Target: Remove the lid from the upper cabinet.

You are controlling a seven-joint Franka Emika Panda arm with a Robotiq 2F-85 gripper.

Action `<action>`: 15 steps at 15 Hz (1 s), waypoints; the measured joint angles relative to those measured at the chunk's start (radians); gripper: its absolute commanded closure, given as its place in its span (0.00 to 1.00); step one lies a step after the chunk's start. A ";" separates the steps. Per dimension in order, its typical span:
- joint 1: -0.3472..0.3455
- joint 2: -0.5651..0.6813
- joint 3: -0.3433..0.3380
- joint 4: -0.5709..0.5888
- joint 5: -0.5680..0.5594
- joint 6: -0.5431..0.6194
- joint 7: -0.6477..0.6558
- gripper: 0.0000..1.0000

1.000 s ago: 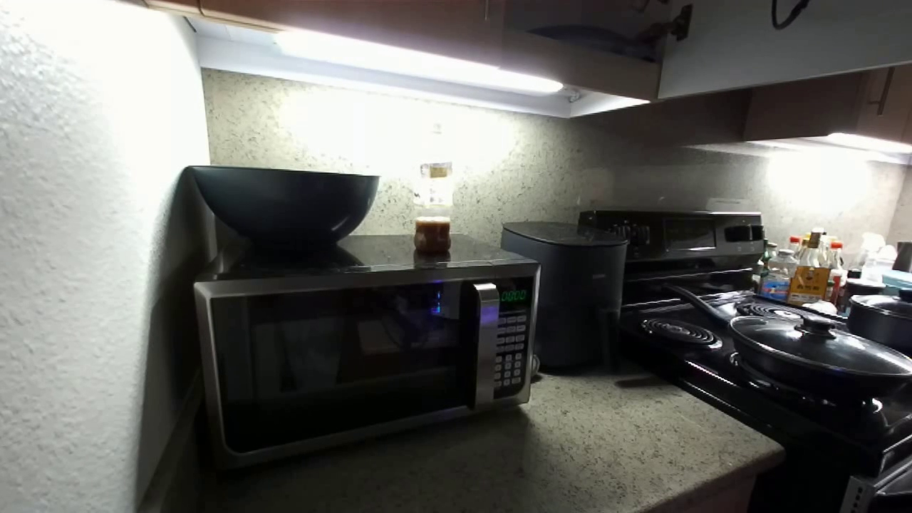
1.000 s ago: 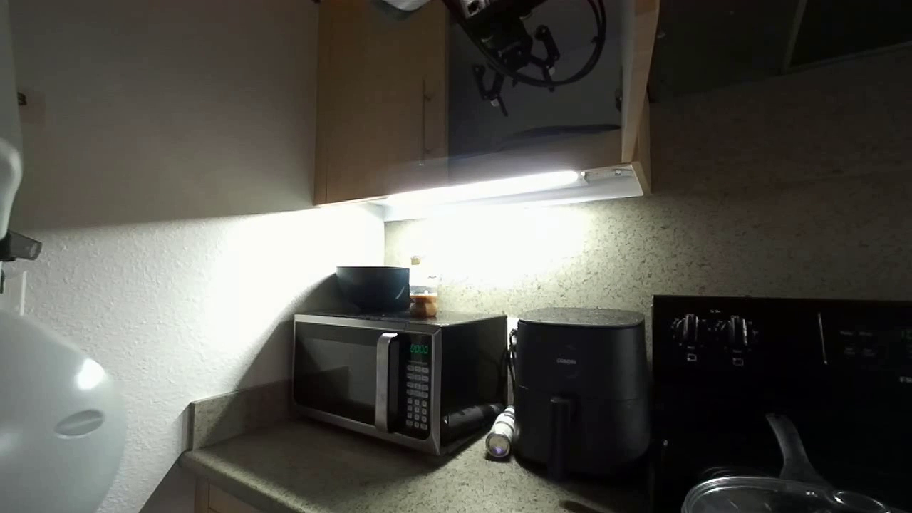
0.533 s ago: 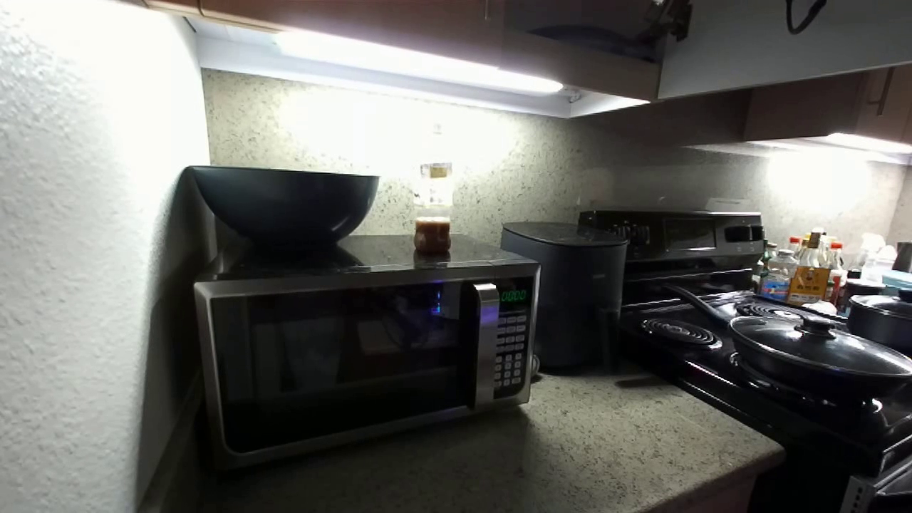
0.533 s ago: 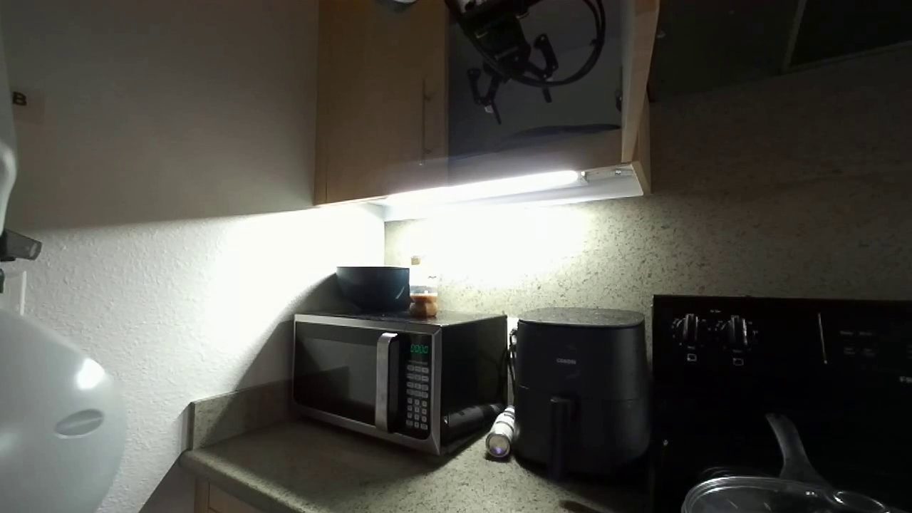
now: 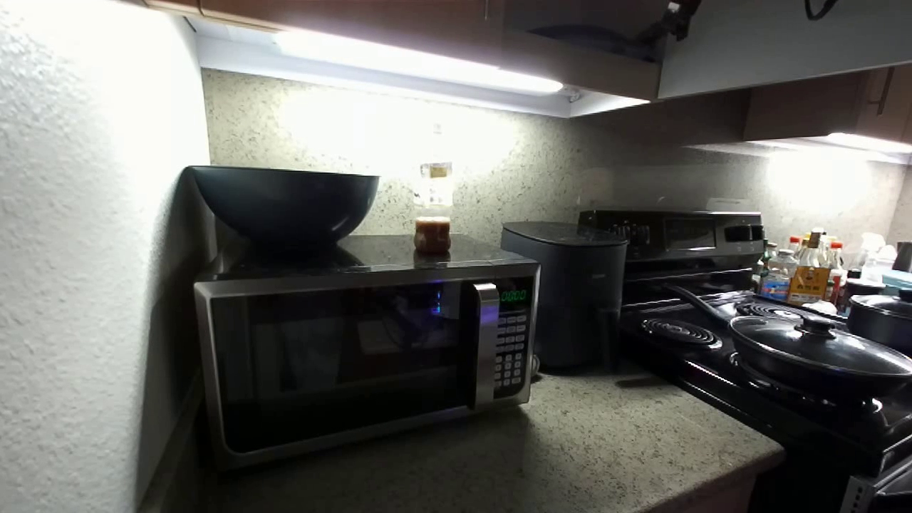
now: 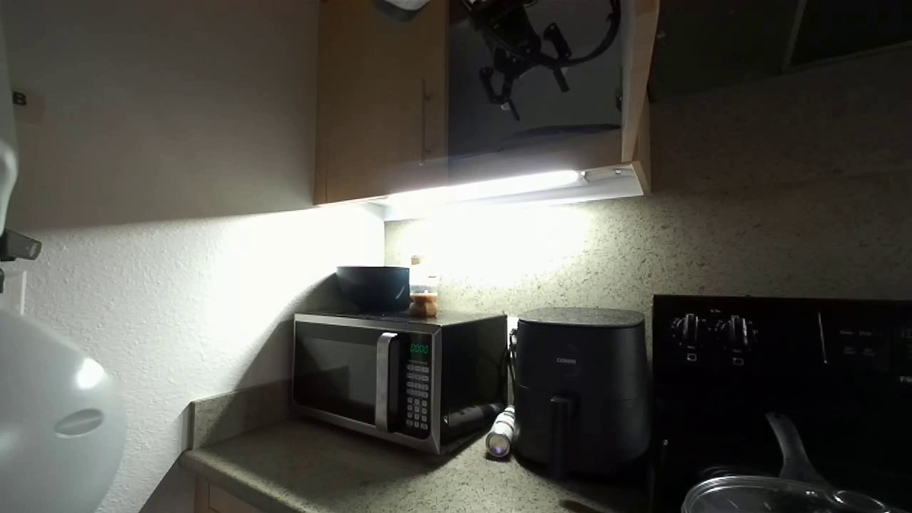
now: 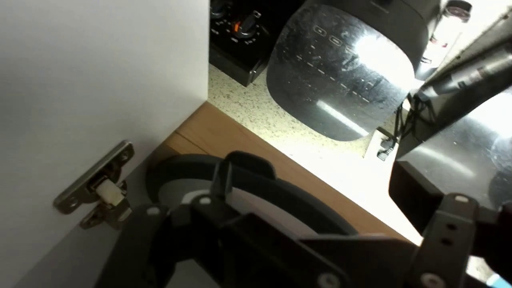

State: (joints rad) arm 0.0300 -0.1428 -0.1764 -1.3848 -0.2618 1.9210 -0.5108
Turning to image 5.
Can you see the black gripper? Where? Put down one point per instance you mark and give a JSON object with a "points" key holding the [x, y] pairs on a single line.
{"points": [[677, 17]]}

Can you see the white-faced cabinet door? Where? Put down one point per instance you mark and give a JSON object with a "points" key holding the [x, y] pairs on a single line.
{"points": [[779, 43]]}

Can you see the small wooden cabinet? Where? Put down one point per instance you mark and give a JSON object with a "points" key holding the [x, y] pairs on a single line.
{"points": [[817, 104]]}

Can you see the short under-cabinet light strip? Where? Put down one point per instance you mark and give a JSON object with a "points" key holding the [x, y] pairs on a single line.
{"points": [[836, 142]]}

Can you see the long under-cabinet light strip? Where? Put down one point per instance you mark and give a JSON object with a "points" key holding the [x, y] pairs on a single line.
{"points": [[417, 60]]}

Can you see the black pan with lid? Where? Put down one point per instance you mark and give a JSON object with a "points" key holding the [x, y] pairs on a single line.
{"points": [[817, 350]]}

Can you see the black kitchen stove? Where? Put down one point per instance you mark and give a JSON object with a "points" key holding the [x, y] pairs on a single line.
{"points": [[702, 236]]}

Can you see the clear bottle with blue label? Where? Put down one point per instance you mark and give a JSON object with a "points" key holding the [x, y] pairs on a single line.
{"points": [[776, 275]]}

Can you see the bottle with yellow label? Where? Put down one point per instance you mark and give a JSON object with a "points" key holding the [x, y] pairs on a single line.
{"points": [[811, 279]]}

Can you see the black air fryer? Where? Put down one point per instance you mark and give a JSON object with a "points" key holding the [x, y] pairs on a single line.
{"points": [[572, 293]]}

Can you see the bottle with red cap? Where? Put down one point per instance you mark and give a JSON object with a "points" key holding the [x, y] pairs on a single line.
{"points": [[836, 275]]}

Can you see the white plastic container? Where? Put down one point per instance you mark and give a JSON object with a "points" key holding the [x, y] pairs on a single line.
{"points": [[874, 258]]}

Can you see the glass jar with amber contents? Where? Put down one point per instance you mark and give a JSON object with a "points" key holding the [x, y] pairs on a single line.
{"points": [[434, 231]]}

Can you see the black cooking pot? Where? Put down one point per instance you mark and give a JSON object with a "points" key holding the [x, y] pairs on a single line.
{"points": [[884, 318]]}

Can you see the dark round bowl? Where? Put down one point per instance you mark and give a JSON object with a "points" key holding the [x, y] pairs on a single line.
{"points": [[287, 202]]}

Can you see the stainless black microwave oven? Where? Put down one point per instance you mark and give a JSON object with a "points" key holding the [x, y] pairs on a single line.
{"points": [[343, 360]]}

